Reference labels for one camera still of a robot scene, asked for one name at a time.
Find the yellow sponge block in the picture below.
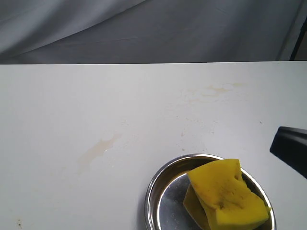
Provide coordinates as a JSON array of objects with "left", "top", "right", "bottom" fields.
[{"left": 183, "top": 159, "right": 270, "bottom": 230}]

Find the orange liquid spill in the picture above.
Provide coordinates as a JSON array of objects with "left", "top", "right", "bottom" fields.
[{"left": 77, "top": 134, "right": 122, "bottom": 175}]

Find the black stand pole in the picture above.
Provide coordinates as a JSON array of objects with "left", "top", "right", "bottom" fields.
[{"left": 289, "top": 0, "right": 307, "bottom": 61}]

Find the round stainless steel plate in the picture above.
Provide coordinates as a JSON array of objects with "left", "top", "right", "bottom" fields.
[{"left": 144, "top": 154, "right": 277, "bottom": 230}]

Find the grey backdrop cloth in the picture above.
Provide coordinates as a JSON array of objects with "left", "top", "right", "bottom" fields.
[{"left": 0, "top": 0, "right": 307, "bottom": 64}]

